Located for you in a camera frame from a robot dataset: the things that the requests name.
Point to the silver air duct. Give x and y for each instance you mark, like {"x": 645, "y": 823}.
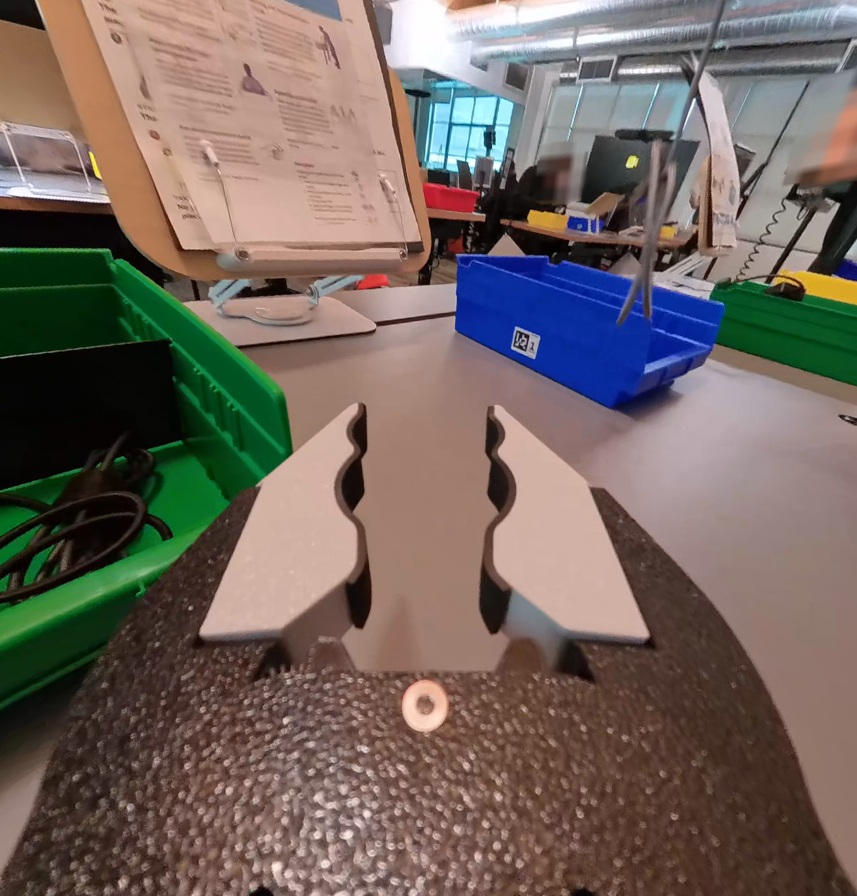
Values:
{"x": 610, "y": 45}

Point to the wooden document stand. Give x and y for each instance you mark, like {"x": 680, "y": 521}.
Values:
{"x": 117, "y": 154}

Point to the black monitor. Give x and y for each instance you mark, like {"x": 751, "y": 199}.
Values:
{"x": 610, "y": 171}

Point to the wooden background table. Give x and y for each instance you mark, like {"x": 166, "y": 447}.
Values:
{"x": 596, "y": 238}

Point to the red storage bin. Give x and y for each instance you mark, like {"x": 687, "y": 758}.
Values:
{"x": 449, "y": 197}

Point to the clear acrylic holder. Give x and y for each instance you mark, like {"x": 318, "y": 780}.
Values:
{"x": 43, "y": 150}

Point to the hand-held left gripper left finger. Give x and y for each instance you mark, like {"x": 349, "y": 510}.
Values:
{"x": 288, "y": 532}

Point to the yellow storage bin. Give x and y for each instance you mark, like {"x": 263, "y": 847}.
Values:
{"x": 831, "y": 285}
{"x": 547, "y": 219}

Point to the printed instruction sheet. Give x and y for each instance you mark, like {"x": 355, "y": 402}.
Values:
{"x": 260, "y": 126}

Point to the green divided storage bin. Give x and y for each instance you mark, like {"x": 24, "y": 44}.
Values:
{"x": 225, "y": 399}

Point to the hanging white paper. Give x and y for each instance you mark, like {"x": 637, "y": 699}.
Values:
{"x": 719, "y": 182}

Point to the black bin divider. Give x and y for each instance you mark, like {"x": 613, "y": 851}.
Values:
{"x": 78, "y": 413}

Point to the blue storage bin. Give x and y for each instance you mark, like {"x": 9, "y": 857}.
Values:
{"x": 575, "y": 329}

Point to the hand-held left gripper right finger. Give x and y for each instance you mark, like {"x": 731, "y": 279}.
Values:
{"x": 561, "y": 546}

